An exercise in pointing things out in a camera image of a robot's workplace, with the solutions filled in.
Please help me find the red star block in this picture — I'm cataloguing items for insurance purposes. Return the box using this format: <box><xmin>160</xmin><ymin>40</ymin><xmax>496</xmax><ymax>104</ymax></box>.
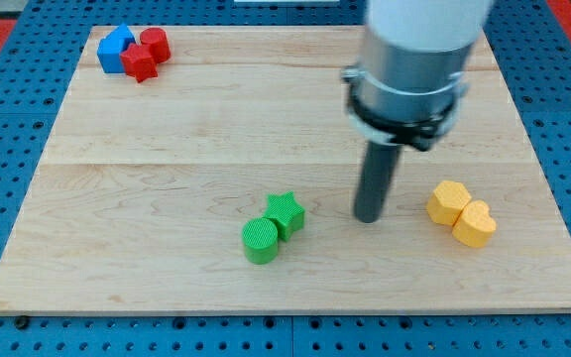
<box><xmin>119</xmin><ymin>43</ymin><xmax>158</xmax><ymax>82</ymax></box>

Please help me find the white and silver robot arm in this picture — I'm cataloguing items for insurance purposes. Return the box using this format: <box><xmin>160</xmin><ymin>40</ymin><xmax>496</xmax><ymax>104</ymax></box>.
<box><xmin>341</xmin><ymin>0</ymin><xmax>494</xmax><ymax>151</ymax></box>

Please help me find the green star block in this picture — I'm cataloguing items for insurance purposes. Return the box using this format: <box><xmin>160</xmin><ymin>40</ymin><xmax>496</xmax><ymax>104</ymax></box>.
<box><xmin>264</xmin><ymin>191</ymin><xmax>305</xmax><ymax>242</ymax></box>

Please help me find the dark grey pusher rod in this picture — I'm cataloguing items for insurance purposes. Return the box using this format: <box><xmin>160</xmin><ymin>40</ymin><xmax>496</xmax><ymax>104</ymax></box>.
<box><xmin>353</xmin><ymin>142</ymin><xmax>402</xmax><ymax>223</ymax></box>

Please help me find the yellow hexagon block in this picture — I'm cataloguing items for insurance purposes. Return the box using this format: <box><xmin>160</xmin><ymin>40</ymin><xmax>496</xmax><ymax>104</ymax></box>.
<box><xmin>426</xmin><ymin>180</ymin><xmax>472</xmax><ymax>226</ymax></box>

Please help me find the red cylinder block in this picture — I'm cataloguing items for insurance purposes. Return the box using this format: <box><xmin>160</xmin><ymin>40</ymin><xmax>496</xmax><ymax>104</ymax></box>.
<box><xmin>140</xmin><ymin>27</ymin><xmax>171</xmax><ymax>63</ymax></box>

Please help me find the yellow heart block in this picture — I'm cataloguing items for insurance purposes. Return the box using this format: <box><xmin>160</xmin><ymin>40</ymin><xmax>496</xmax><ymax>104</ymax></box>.
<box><xmin>452</xmin><ymin>200</ymin><xmax>498</xmax><ymax>248</ymax></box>

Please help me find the green cylinder block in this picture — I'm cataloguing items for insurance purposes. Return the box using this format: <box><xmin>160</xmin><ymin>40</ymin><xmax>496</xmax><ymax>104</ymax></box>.
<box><xmin>242</xmin><ymin>217</ymin><xmax>279</xmax><ymax>265</ymax></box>

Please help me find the light wooden board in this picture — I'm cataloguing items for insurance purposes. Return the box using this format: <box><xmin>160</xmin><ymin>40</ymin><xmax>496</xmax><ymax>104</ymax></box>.
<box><xmin>0</xmin><ymin>27</ymin><xmax>571</xmax><ymax>316</ymax></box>

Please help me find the blue house-shaped block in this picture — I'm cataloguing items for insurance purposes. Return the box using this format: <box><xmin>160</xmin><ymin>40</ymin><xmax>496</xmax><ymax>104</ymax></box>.
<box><xmin>96</xmin><ymin>24</ymin><xmax>136</xmax><ymax>73</ymax></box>

